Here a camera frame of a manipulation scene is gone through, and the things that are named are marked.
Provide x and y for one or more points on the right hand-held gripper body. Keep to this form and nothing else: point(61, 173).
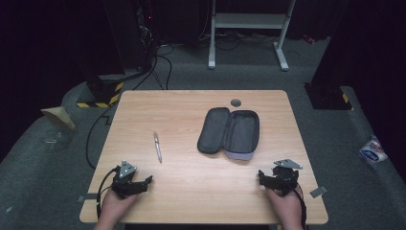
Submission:
point(285, 177)

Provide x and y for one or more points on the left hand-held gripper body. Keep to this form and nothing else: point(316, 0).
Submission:
point(125, 180)

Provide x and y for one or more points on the silver pen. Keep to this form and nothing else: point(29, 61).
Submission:
point(157, 147)

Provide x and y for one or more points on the black pencil case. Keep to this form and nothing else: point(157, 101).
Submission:
point(230, 132)

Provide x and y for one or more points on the person's left hand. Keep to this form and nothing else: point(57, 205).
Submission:
point(115, 206)

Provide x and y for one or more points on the grey tape strip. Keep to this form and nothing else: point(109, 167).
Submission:
point(318, 191)
point(88, 197)

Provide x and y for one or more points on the grey round table grommet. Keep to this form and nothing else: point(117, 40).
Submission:
point(236, 103)

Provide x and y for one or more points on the black yellow striped stand base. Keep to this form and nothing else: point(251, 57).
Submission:
point(102, 92)

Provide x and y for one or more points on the white and blue packet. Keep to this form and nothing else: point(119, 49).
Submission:
point(372, 150)

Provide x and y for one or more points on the tan cardboard piece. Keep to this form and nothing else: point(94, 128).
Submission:
point(59, 115)

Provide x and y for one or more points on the dark equipment rack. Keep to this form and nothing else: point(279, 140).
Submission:
point(134, 32)

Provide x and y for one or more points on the white metal stand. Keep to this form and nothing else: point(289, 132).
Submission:
point(249, 20)

